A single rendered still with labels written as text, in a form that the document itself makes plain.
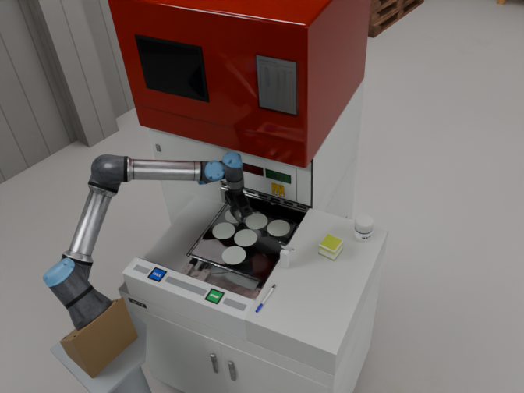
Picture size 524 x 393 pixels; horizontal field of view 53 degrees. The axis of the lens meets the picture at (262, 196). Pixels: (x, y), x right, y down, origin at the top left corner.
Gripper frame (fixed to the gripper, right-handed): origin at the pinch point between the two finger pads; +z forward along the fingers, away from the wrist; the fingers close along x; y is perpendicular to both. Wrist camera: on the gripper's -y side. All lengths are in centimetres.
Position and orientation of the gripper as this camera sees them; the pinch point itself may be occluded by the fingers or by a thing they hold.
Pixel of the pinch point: (241, 221)
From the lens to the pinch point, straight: 233.9
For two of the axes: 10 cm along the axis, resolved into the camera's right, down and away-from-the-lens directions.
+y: -4.8, -5.7, 6.6
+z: 0.6, 7.3, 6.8
